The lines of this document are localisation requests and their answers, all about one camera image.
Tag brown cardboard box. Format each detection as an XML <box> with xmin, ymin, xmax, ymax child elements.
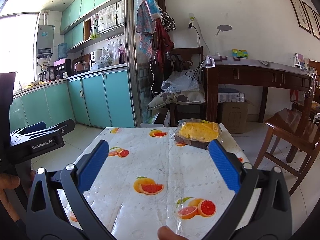
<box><xmin>221</xmin><ymin>100</ymin><xmax>250</xmax><ymax>133</ymax></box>

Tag teal upper kitchen cabinets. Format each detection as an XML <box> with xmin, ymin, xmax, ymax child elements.
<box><xmin>60</xmin><ymin>0</ymin><xmax>125</xmax><ymax>50</ymax></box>

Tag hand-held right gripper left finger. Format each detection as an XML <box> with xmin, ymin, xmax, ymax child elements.
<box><xmin>26</xmin><ymin>139</ymin><xmax>113</xmax><ymax>240</ymax></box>

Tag clear bubble plastic bag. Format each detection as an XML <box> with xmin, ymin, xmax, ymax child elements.
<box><xmin>161</xmin><ymin>70</ymin><xmax>200</xmax><ymax>92</ymax></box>

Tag black cable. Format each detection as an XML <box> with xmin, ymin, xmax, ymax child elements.
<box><xmin>191</xmin><ymin>25</ymin><xmax>204</xmax><ymax>80</ymax></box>

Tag yellow bread package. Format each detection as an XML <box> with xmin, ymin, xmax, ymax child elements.
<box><xmin>174</xmin><ymin>119</ymin><xmax>223</xmax><ymax>150</ymax></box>

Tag grey wall water heater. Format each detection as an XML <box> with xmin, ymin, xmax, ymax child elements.
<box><xmin>36</xmin><ymin>25</ymin><xmax>55</xmax><ymax>55</ymax></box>

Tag printed cabinet curtain panels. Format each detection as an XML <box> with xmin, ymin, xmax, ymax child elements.
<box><xmin>97</xmin><ymin>0</ymin><xmax>125</xmax><ymax>34</ymax></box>

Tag pink black water dispenser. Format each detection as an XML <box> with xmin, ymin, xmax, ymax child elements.
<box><xmin>54</xmin><ymin>59</ymin><xmax>72</xmax><ymax>79</ymax></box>

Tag upright books on desk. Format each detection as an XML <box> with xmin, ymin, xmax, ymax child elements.
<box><xmin>293</xmin><ymin>53</ymin><xmax>309</xmax><ymax>68</ymax></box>

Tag dark wooden chair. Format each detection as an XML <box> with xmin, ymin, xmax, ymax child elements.
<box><xmin>169</xmin><ymin>46</ymin><xmax>207</xmax><ymax>127</ymax></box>

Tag teal lower kitchen cabinets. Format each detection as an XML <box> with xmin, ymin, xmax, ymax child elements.
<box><xmin>10</xmin><ymin>67</ymin><xmax>137</xmax><ymax>132</ymax></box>

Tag framed wall picture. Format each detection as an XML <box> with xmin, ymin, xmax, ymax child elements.
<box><xmin>302</xmin><ymin>0</ymin><xmax>320</xmax><ymax>38</ymax></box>
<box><xmin>314</xmin><ymin>10</ymin><xmax>320</xmax><ymax>40</ymax></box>
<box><xmin>286</xmin><ymin>0</ymin><xmax>312</xmax><ymax>33</ymax></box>

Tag white kitchen appliance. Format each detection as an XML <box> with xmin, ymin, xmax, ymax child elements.
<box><xmin>90</xmin><ymin>49</ymin><xmax>104</xmax><ymax>68</ymax></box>

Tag pink rice cooker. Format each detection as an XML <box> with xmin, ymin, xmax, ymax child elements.
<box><xmin>73</xmin><ymin>60</ymin><xmax>90</xmax><ymax>73</ymax></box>

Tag person's left hand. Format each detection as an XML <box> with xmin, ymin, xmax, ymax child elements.
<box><xmin>0</xmin><ymin>173</ymin><xmax>21</xmax><ymax>222</ymax></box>

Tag metal sliding door frame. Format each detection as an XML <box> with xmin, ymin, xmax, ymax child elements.
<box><xmin>124</xmin><ymin>0</ymin><xmax>165</xmax><ymax>128</ymax></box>

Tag kitchen window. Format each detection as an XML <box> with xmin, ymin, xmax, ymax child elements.
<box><xmin>0</xmin><ymin>12</ymin><xmax>39</xmax><ymax>90</ymax></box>

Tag clear plastic bags bunch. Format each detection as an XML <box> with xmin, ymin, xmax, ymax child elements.
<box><xmin>91</xmin><ymin>46</ymin><xmax>119</xmax><ymax>70</ymax></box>

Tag green white cardboard box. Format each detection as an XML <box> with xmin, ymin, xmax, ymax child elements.
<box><xmin>147</xmin><ymin>109</ymin><xmax>170</xmax><ymax>127</ymax></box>

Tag patterned desk cloth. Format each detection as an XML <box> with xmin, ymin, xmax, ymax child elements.
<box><xmin>205</xmin><ymin>55</ymin><xmax>317</xmax><ymax>74</ymax></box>

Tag leaf print cushion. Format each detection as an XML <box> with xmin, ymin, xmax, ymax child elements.
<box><xmin>147</xmin><ymin>91</ymin><xmax>206</xmax><ymax>110</ymax></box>

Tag blue white hanging bag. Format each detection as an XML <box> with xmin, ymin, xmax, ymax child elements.
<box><xmin>145</xmin><ymin>0</ymin><xmax>162</xmax><ymax>19</ymax></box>

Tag black patterned hanging bag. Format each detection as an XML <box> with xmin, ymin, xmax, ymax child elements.
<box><xmin>160</xmin><ymin>9</ymin><xmax>176</xmax><ymax>32</ymax></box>

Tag person's right hand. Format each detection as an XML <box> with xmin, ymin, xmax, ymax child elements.
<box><xmin>157</xmin><ymin>226</ymin><xmax>186</xmax><ymax>240</ymax></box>

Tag glossy brown wooden chair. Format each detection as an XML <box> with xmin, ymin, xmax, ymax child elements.
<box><xmin>252</xmin><ymin>108</ymin><xmax>320</xmax><ymax>197</ymax></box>

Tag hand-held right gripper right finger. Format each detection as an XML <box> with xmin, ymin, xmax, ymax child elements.
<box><xmin>204</xmin><ymin>139</ymin><xmax>293</xmax><ymax>240</ymax></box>

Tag fruit print plastic tablecloth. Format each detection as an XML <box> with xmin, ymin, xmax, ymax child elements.
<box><xmin>56</xmin><ymin>126</ymin><xmax>253</xmax><ymax>240</ymax></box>

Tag dark wooden desk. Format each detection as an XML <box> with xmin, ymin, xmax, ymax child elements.
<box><xmin>202</xmin><ymin>55</ymin><xmax>317</xmax><ymax>130</ymax></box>

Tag green yellow desk item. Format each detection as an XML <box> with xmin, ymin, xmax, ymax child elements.
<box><xmin>231</xmin><ymin>49</ymin><xmax>249</xmax><ymax>59</ymax></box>

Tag blue water jug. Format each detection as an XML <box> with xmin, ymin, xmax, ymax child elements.
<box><xmin>57</xmin><ymin>43</ymin><xmax>68</xmax><ymax>60</ymax></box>

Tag plaid hanging cloth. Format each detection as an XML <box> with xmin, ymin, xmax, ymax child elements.
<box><xmin>136</xmin><ymin>0</ymin><xmax>160</xmax><ymax>58</ymax></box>

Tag white cable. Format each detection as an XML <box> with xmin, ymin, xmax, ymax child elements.
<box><xmin>150</xmin><ymin>50</ymin><xmax>163</xmax><ymax>95</ymax></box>

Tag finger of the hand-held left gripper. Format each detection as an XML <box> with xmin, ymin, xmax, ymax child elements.
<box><xmin>25</xmin><ymin>118</ymin><xmax>76</xmax><ymax>140</ymax></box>
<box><xmin>11</xmin><ymin>121</ymin><xmax>47</xmax><ymax>137</ymax></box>

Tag teal kitchen cabinets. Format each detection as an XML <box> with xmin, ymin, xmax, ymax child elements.
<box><xmin>60</xmin><ymin>0</ymin><xmax>125</xmax><ymax>50</ymax></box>
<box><xmin>10</xmin><ymin>67</ymin><xmax>137</xmax><ymax>132</ymax></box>

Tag red hanging garment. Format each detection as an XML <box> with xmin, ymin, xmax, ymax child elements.
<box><xmin>152</xmin><ymin>17</ymin><xmax>175</xmax><ymax>67</ymax></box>

